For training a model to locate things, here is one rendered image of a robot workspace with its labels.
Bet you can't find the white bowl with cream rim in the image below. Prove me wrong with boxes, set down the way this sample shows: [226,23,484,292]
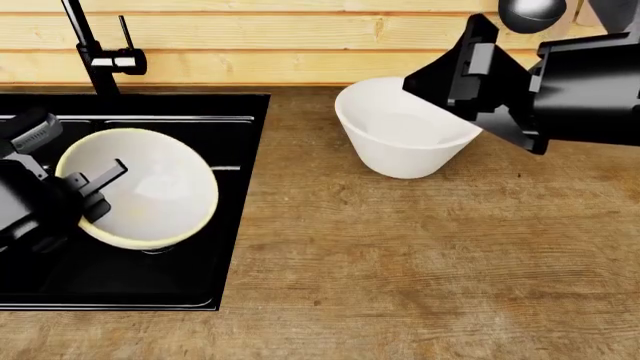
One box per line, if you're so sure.
[54,127,220,252]

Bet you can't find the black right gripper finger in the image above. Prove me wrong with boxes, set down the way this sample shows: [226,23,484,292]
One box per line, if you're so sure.
[402,12,533,114]
[469,105,550,156]

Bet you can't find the hanging metal ladle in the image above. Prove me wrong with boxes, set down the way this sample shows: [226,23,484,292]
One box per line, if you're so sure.
[498,0,569,35]

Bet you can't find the plain white bowl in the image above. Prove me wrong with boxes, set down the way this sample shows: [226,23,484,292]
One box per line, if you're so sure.
[334,75,484,180]

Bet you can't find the black kitchen faucet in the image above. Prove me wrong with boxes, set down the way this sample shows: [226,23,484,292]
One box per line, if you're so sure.
[60,0,148,96]

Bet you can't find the hanging dark kitchen utensil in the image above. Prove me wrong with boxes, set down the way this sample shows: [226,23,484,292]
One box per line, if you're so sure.
[586,0,634,33]

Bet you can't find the black kitchen sink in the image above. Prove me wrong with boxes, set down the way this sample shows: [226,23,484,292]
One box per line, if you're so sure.
[0,92,272,312]

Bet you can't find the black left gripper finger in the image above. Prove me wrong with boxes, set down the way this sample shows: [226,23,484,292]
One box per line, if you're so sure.
[63,158,129,197]
[79,189,113,223]

